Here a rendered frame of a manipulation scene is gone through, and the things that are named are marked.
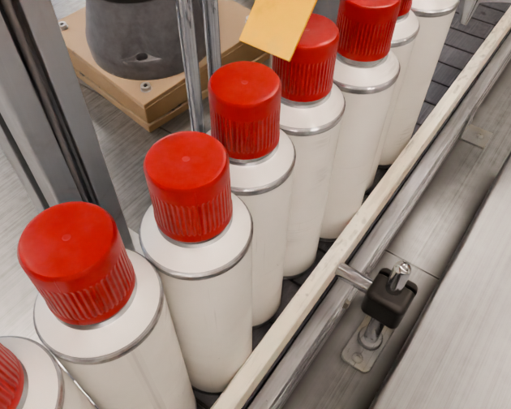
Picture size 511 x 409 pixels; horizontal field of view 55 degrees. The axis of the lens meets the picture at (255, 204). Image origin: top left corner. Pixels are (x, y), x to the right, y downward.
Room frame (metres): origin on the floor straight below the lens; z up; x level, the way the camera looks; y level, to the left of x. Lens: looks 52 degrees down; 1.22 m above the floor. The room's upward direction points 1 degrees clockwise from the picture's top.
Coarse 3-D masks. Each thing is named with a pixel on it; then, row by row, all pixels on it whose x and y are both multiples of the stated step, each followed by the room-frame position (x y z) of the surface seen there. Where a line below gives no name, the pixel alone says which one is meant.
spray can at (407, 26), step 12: (408, 0) 0.29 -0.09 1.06; (408, 12) 0.30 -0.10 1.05; (396, 24) 0.29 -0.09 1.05; (408, 24) 0.29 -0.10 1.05; (396, 36) 0.28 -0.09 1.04; (408, 36) 0.28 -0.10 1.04; (396, 48) 0.28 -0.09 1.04; (408, 48) 0.28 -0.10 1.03; (408, 60) 0.29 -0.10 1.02; (396, 84) 0.28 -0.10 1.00; (396, 96) 0.29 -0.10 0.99; (384, 132) 0.28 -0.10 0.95; (372, 168) 0.28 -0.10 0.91; (372, 180) 0.29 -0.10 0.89
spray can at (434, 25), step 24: (432, 0) 0.32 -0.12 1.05; (456, 0) 0.33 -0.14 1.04; (432, 24) 0.31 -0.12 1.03; (432, 48) 0.32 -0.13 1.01; (408, 72) 0.31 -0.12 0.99; (432, 72) 0.32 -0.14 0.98; (408, 96) 0.31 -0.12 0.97; (408, 120) 0.32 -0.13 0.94; (384, 144) 0.31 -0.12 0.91; (384, 168) 0.31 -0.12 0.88
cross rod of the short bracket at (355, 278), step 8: (344, 264) 0.19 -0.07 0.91; (336, 272) 0.18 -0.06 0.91; (344, 272) 0.18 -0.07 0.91; (352, 272) 0.18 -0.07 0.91; (360, 272) 0.18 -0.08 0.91; (344, 280) 0.18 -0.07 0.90; (352, 280) 0.18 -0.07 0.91; (360, 280) 0.18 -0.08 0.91; (368, 280) 0.18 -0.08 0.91; (360, 288) 0.17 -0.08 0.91
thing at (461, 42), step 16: (480, 16) 0.58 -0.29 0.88; (496, 16) 0.59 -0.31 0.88; (448, 32) 0.55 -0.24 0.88; (464, 32) 0.55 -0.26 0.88; (480, 32) 0.55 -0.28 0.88; (448, 48) 0.51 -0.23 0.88; (464, 48) 0.51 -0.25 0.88; (496, 48) 0.51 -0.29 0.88; (448, 64) 0.48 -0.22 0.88; (464, 64) 0.48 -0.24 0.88; (432, 80) 0.45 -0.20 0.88; (448, 80) 0.45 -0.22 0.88; (432, 96) 0.42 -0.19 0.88; (464, 96) 0.43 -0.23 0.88; (416, 128) 0.37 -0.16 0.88; (368, 192) 0.28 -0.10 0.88; (384, 208) 0.27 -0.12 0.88; (320, 256) 0.22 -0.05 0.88; (352, 256) 0.24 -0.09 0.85; (288, 288) 0.19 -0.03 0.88; (272, 320) 0.16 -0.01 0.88; (304, 320) 0.16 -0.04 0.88; (256, 336) 0.15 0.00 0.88; (272, 368) 0.12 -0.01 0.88; (208, 400) 0.10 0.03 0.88
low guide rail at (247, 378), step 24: (504, 24) 0.51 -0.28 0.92; (480, 48) 0.46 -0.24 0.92; (456, 96) 0.38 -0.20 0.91; (432, 120) 0.34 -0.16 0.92; (408, 144) 0.31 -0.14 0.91; (408, 168) 0.29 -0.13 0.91; (384, 192) 0.26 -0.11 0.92; (360, 216) 0.23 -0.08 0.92; (336, 240) 0.21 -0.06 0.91; (336, 264) 0.19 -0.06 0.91; (312, 288) 0.17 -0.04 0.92; (288, 312) 0.15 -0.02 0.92; (264, 336) 0.13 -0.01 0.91; (288, 336) 0.13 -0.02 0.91; (264, 360) 0.11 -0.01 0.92; (240, 384) 0.10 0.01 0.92; (216, 408) 0.09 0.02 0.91; (240, 408) 0.09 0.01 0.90
